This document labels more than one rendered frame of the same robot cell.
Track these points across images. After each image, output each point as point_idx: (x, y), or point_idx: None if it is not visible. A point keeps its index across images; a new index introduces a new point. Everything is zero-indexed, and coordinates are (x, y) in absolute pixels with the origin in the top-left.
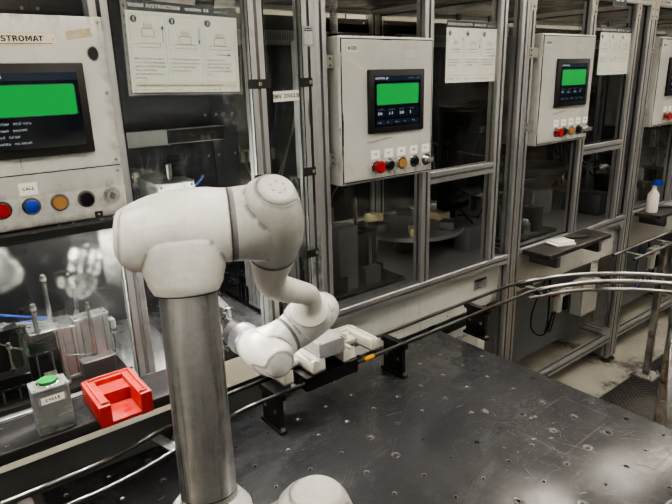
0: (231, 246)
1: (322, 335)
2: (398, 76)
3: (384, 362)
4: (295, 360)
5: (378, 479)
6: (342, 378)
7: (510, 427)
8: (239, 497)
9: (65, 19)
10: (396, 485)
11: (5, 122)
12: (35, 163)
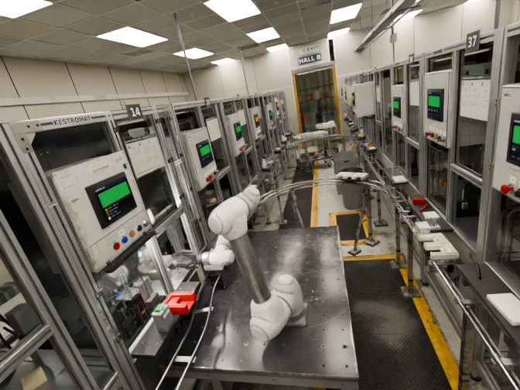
0: (248, 213)
1: None
2: (203, 144)
3: None
4: None
5: (269, 280)
6: None
7: (287, 247)
8: (271, 292)
9: (113, 155)
10: (275, 278)
11: (111, 206)
12: (120, 220)
